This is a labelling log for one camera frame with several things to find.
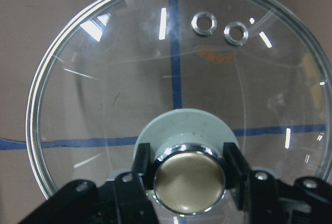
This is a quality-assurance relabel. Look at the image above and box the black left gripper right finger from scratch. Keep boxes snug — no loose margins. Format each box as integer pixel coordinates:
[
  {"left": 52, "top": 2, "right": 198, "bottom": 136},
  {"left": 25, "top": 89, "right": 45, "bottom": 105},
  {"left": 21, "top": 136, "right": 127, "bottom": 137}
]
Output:
[{"left": 223, "top": 143, "right": 331, "bottom": 223}]

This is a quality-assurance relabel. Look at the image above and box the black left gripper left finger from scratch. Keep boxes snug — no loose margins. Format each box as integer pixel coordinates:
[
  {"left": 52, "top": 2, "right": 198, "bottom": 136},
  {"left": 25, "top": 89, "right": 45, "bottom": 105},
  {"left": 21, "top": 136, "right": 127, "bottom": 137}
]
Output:
[{"left": 21, "top": 143, "right": 158, "bottom": 223}]

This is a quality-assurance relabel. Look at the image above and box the glass pot lid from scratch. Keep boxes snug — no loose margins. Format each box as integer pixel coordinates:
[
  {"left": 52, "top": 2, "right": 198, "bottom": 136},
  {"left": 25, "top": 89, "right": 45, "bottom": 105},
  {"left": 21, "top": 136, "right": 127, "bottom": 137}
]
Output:
[{"left": 25, "top": 0, "right": 332, "bottom": 216}]

